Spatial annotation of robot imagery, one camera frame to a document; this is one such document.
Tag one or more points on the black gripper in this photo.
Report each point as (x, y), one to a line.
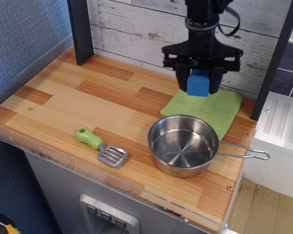
(202, 50)

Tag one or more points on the blue wooden block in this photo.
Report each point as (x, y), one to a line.
(198, 83)

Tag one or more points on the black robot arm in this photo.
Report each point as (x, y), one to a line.
(207, 11)

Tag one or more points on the green cloth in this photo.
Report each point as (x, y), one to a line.
(217, 110)

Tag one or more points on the white toy sink counter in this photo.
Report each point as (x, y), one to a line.
(273, 134)

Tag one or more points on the silver dispenser panel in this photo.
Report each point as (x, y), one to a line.
(102, 218)

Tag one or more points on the clear acrylic edge guard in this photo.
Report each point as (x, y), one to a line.
(162, 203)

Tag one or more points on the steel pan with wire handle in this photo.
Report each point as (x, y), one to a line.
(185, 146)

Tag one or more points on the green handled toy spatula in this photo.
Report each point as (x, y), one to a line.
(111, 155)

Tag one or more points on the dark right post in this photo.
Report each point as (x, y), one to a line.
(274, 63)

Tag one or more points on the dark post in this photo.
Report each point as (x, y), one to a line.
(274, 63)
(81, 31)

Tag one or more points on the dark left post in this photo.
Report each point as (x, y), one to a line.
(81, 31)

